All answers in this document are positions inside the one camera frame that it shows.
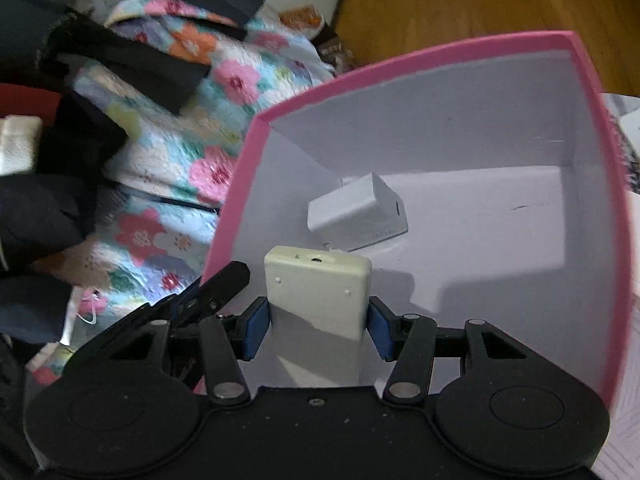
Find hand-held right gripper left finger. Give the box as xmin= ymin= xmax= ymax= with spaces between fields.
xmin=107 ymin=296 xmax=272 ymax=406

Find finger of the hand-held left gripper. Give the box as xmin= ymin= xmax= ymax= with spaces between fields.
xmin=170 ymin=261 xmax=251 ymax=332

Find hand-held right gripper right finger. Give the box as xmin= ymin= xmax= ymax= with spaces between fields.
xmin=367 ymin=296 xmax=531 ymax=404

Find cream rectangular plastic device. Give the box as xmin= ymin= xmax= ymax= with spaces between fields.
xmin=264 ymin=246 xmax=373 ymax=388

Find pink cardboard box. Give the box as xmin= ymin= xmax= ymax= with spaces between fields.
xmin=192 ymin=30 xmax=633 ymax=411

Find floral quilt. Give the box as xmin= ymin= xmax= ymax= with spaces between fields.
xmin=27 ymin=0 xmax=341 ymax=386

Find white power charger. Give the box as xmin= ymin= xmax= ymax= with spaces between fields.
xmin=306 ymin=172 xmax=408 ymax=252

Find black bulky garment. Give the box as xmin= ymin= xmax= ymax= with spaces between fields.
xmin=0 ymin=95 xmax=126 ymax=273

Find dark blue cloth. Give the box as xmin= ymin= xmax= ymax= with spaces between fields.
xmin=0 ymin=277 xmax=72 ymax=343

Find black hanging garment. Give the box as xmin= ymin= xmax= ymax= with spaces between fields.
xmin=42 ymin=15 xmax=208 ymax=113

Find cream fluffy cloth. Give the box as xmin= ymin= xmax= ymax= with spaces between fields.
xmin=0 ymin=116 xmax=43 ymax=176

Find red cloth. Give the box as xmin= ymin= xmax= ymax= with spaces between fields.
xmin=0 ymin=84 xmax=66 ymax=122

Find orange snack packets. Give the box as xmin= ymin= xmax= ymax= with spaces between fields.
xmin=279 ymin=6 xmax=326 ymax=37

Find white patterned cloth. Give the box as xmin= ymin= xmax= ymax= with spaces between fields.
xmin=597 ymin=92 xmax=640 ymax=193

